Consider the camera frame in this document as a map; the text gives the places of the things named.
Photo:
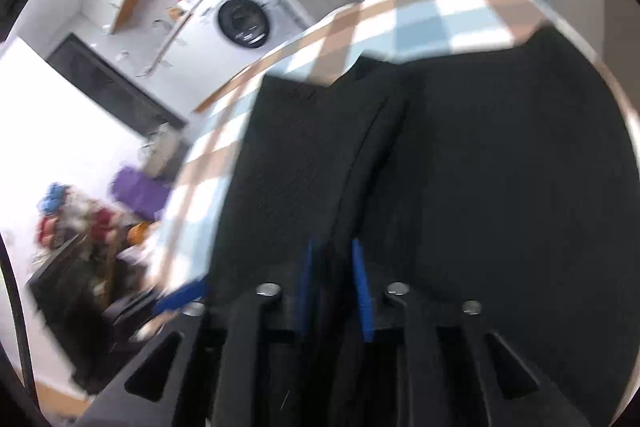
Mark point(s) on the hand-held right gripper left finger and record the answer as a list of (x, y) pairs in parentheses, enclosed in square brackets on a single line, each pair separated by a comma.
[(306, 287)]

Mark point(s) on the white washing machine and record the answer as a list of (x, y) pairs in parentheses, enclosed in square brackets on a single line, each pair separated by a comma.
[(245, 22)]

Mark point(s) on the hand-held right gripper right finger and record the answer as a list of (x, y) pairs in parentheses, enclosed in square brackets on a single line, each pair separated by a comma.
[(362, 292)]

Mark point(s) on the black knit sweater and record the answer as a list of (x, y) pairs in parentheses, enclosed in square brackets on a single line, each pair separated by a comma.
[(475, 157)]

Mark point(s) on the dark glass door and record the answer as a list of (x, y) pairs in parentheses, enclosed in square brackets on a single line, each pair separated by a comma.
[(110, 82)]

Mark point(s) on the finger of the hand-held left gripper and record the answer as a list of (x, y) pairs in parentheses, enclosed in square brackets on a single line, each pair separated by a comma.
[(180, 297)]

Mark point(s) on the checkered tablecloth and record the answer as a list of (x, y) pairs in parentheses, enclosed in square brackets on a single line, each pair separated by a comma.
[(450, 12)]

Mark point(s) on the purple plastic bag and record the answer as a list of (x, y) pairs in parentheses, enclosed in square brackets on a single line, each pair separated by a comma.
[(140, 194)]

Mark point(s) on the woven laundry basket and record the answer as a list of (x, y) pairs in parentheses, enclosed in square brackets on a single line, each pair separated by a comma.
[(160, 152)]

